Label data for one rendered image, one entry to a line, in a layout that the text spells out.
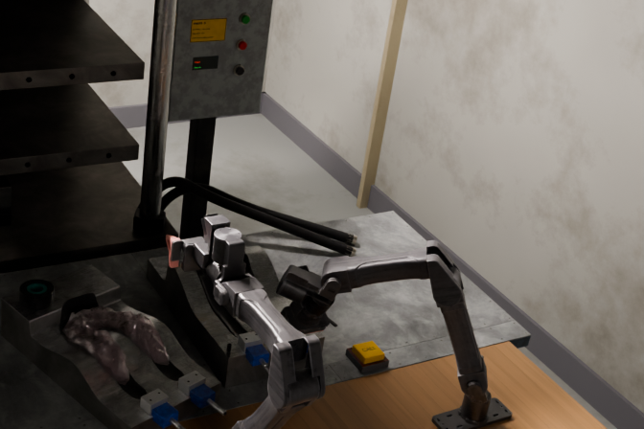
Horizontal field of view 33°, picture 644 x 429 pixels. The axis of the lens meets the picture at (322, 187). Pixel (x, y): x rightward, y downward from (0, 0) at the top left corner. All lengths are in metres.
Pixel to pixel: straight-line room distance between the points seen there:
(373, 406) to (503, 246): 1.90
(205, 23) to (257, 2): 0.17
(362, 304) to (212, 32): 0.89
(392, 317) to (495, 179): 1.56
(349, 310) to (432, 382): 0.34
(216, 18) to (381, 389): 1.16
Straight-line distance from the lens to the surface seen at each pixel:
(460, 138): 4.57
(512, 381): 2.85
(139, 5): 5.44
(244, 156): 5.49
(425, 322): 2.98
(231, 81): 3.26
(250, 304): 2.16
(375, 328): 2.91
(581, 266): 4.15
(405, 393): 2.72
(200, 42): 3.17
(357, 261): 2.45
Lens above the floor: 2.44
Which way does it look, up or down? 27 degrees down
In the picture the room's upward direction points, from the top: 9 degrees clockwise
